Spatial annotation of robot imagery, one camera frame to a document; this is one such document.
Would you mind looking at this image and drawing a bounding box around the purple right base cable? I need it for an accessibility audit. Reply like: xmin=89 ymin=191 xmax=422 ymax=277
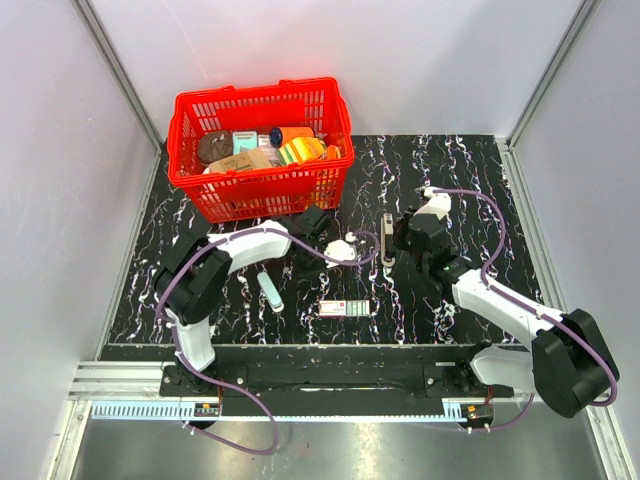
xmin=469 ymin=389 xmax=536 ymax=432

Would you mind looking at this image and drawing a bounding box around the orange bottle blue cap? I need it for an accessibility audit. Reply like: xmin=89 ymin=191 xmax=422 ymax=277
xmin=269 ymin=126 xmax=315 ymax=148

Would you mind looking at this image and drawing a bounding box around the light blue stapler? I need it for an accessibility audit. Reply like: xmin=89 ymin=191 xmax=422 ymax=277
xmin=257 ymin=272 xmax=284 ymax=313

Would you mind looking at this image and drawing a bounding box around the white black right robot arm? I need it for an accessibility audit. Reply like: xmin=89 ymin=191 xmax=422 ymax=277
xmin=381 ymin=209 xmax=620 ymax=418

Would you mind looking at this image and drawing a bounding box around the grey metal stapler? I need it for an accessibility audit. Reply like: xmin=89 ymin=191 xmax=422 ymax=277
xmin=380 ymin=212 xmax=395 ymax=268

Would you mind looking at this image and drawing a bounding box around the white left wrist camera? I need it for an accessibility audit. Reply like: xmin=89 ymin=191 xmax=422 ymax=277
xmin=324 ymin=232 xmax=357 ymax=268

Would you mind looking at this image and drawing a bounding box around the red white staple box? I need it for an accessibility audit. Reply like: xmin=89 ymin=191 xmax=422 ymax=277
xmin=318 ymin=300 xmax=371 ymax=318

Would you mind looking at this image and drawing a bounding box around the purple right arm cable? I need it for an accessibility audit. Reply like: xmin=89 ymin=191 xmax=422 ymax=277
xmin=429 ymin=187 xmax=618 ymax=406

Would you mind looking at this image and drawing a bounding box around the teal white small box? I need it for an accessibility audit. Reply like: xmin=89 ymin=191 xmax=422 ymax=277
xmin=232 ymin=131 xmax=259 ymax=155

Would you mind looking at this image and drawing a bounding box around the red plastic shopping basket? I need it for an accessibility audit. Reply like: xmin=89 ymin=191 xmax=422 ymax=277
xmin=167 ymin=77 xmax=355 ymax=223

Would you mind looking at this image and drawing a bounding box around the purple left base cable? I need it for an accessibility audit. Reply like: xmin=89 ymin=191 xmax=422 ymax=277
xmin=184 ymin=379 xmax=281 ymax=455

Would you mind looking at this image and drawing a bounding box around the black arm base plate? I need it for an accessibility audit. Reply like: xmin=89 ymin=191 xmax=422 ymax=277
xmin=161 ymin=345 xmax=514 ymax=399

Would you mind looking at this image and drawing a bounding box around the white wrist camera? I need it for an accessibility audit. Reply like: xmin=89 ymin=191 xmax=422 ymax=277
xmin=324 ymin=232 xmax=357 ymax=268
xmin=416 ymin=187 xmax=451 ymax=220

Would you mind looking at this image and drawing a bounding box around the orange snack packet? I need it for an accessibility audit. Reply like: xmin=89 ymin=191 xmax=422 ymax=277
xmin=323 ymin=145 xmax=342 ymax=160

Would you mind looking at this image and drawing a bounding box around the yellow green striped box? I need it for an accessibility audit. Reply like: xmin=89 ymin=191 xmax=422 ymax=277
xmin=278 ymin=137 xmax=327 ymax=165

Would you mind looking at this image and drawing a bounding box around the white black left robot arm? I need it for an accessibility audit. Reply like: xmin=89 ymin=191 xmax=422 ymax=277
xmin=152 ymin=205 xmax=330 ymax=396

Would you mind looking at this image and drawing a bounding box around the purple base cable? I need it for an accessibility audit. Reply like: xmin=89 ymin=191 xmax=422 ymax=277
xmin=184 ymin=379 xmax=281 ymax=455
xmin=469 ymin=389 xmax=536 ymax=432

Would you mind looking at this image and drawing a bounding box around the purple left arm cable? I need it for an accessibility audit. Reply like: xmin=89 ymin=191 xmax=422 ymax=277
xmin=155 ymin=227 xmax=381 ymax=386

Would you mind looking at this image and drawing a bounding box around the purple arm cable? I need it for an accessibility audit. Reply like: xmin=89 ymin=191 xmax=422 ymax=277
xmin=155 ymin=227 xmax=381 ymax=386
xmin=429 ymin=187 xmax=618 ymax=406

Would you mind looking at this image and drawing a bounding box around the brown cardboard box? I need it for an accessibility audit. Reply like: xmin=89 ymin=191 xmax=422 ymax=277
xmin=204 ymin=148 xmax=272 ymax=174

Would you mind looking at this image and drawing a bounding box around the brown round cookie pack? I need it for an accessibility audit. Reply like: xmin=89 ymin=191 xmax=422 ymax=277
xmin=197 ymin=130 xmax=234 ymax=166

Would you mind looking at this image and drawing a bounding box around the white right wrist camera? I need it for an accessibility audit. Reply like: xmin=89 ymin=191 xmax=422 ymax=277
xmin=416 ymin=187 xmax=451 ymax=220

